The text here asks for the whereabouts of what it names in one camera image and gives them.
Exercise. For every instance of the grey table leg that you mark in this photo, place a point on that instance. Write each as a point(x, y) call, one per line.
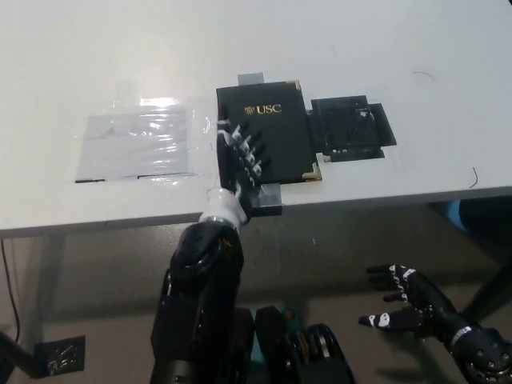
point(48, 280)

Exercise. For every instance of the black metal bar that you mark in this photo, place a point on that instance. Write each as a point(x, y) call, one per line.
point(18, 354)

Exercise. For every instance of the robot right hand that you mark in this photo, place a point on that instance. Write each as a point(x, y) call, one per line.
point(428, 312)

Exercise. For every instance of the grey duct tape strip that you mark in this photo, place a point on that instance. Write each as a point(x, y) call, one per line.
point(271, 198)

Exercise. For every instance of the black table leg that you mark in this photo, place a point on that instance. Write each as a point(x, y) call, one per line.
point(490, 288)

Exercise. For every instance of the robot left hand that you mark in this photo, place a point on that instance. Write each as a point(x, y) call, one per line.
point(234, 172)

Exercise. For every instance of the black tape patch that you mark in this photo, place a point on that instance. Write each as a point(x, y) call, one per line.
point(348, 128)

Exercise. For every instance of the clear plastic tape patch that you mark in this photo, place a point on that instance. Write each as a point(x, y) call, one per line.
point(132, 144)

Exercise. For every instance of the black diary with gold corners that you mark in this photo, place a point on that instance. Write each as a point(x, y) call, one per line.
point(288, 136)

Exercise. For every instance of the robot body black blocks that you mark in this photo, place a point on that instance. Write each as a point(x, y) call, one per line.
point(288, 352)

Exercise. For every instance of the blue object under table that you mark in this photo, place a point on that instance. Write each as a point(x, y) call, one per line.
point(454, 216)

